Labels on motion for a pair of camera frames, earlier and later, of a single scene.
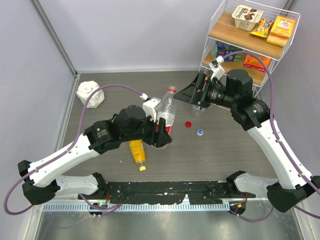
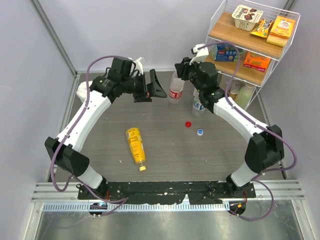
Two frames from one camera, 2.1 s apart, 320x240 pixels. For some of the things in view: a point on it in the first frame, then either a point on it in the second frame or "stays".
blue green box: (223, 48) stays
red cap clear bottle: (167, 109) → (176, 85)
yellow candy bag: (262, 28) stays
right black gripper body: (212, 94) → (188, 72)
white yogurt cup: (245, 18) stays
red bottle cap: (188, 124) stays
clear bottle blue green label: (197, 110) stays
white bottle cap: (200, 132) stays
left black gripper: (163, 137) → (154, 88)
